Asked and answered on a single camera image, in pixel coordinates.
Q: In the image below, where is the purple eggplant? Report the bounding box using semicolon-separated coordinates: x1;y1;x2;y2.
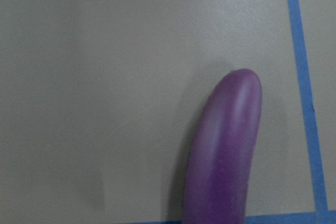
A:
182;69;262;223

